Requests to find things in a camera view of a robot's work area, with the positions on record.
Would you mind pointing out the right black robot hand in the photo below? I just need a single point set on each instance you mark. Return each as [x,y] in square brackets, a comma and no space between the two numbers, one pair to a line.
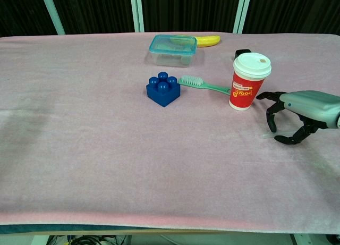
[310,104]

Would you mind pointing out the clear plastic straw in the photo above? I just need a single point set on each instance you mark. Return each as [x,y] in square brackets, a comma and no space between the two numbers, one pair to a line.
[267,135]

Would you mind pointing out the red paper cup white lid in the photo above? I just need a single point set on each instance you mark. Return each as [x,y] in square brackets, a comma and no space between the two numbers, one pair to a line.
[245,85]

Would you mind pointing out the clear container blue lid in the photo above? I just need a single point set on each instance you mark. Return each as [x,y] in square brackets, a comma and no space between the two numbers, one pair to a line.
[172,52]

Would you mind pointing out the black box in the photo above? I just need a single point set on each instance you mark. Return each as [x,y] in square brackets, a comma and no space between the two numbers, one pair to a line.
[240,53]

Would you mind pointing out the green brush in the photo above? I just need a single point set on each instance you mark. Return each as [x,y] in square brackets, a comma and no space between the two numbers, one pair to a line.
[210,86]

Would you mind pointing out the yellow banana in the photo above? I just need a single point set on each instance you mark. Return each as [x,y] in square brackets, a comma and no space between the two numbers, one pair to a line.
[208,40]

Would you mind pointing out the blue building block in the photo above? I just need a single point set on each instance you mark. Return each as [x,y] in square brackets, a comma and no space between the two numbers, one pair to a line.
[162,94]

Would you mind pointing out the pink tablecloth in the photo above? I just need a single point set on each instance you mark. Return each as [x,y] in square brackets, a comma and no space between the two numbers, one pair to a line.
[132,154]

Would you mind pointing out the black curtain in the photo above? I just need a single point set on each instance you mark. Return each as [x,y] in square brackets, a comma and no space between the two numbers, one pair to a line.
[95,8]

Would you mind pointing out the white frame post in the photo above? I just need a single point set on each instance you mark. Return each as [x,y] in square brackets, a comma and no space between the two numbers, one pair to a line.
[136,11]
[51,11]
[241,11]

